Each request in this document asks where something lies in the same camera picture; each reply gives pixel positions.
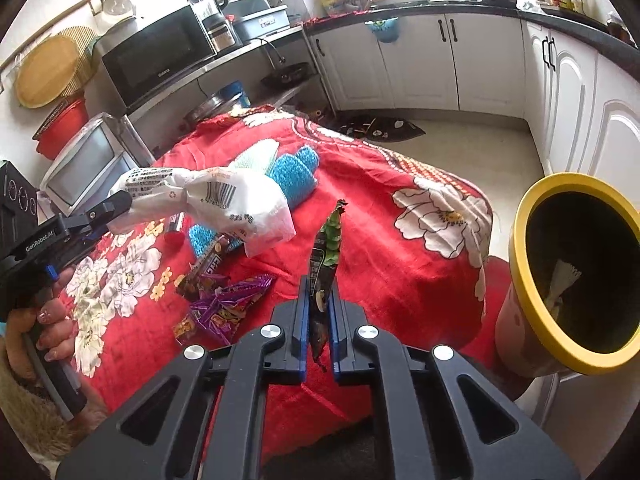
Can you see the brown woven basket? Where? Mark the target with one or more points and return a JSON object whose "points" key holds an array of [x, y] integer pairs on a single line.
{"points": [[47, 120]]}

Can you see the yellow-rimmed trash bin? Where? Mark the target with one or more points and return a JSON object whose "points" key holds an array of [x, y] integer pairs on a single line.
{"points": [[520, 240]]}

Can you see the round bamboo tray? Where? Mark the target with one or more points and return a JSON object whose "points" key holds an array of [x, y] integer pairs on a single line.
{"points": [[47, 72]]}

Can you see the round bamboo mat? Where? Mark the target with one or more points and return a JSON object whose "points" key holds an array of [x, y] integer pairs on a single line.
{"points": [[85, 50]]}

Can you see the long brown snack wrapper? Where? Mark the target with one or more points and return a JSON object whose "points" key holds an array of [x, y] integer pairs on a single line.
{"points": [[205, 267]]}

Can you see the white plastic cover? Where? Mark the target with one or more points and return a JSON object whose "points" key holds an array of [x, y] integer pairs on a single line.
{"points": [[120, 2]]}

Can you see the black snack packet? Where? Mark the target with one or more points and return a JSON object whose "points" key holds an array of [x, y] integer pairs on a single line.
{"points": [[327, 245]]}

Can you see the large steel pot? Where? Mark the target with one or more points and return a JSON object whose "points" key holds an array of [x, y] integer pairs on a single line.
{"points": [[215, 106]]}

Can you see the blue scrub cloth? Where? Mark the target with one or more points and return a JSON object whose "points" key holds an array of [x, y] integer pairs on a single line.
{"points": [[205, 237], [295, 170]]}

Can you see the grey plastic box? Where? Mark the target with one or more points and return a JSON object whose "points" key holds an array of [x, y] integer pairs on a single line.
{"points": [[260, 20]]}

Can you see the plastic drawer cabinet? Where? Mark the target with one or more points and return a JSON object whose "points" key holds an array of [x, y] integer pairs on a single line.
{"points": [[85, 165]]}

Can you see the blue pot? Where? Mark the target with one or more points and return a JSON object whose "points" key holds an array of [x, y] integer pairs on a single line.
{"points": [[235, 92]]}

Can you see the green sponge cloth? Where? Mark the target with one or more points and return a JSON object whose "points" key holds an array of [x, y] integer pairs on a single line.
{"points": [[255, 157]]}

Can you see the wooden rolling pin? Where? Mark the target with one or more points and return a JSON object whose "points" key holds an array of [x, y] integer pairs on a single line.
{"points": [[50, 30]]}

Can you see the orange and purple snack wrapper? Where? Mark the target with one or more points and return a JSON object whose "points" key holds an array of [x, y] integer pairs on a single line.
{"points": [[205, 324]]}

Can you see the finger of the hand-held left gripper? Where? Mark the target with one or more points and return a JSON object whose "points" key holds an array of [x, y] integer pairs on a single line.
{"points": [[82, 232], [110, 204]]}

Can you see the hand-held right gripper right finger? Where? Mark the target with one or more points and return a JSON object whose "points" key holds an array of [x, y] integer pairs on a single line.
{"points": [[336, 330]]}

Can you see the metal shelf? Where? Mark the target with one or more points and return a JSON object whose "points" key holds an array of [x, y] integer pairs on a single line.
{"points": [[235, 57]]}

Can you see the black kitchen countertop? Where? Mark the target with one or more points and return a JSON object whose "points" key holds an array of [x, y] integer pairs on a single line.
{"points": [[500, 10]]}

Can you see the white kitchen cabinets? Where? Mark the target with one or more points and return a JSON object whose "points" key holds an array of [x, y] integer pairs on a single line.
{"points": [[480, 70]]}

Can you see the person's left forearm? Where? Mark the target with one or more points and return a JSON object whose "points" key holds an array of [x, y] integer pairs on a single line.
{"points": [[35, 425]]}

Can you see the black microwave oven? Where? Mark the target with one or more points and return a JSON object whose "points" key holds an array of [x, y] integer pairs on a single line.
{"points": [[150, 55]]}

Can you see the blue hanging basket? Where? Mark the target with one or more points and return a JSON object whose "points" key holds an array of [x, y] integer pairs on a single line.
{"points": [[385, 31]]}

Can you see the small red can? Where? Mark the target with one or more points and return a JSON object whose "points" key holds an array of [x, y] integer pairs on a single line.
{"points": [[172, 232]]}

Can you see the person's left hand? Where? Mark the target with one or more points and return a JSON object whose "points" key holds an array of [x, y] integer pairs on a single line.
{"points": [[50, 330]]}

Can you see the black wok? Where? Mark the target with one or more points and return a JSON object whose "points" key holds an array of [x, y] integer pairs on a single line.
{"points": [[285, 75]]}

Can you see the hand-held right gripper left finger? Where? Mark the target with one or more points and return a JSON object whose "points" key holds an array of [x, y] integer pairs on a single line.
{"points": [[300, 320]]}

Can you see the red floral blanket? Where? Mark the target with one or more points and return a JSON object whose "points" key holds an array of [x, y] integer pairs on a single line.
{"points": [[400, 260]]}

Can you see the dark floor mat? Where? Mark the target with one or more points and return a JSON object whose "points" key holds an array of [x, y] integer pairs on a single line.
{"points": [[380, 129]]}

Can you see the white printed plastic bag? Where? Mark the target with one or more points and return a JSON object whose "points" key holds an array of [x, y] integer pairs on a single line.
{"points": [[240, 205]]}

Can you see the red plastic basin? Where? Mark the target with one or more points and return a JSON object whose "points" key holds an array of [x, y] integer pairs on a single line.
{"points": [[62, 130]]}

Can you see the clear plastic bag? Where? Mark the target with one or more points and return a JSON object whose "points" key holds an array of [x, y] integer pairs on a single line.
{"points": [[527, 0]]}

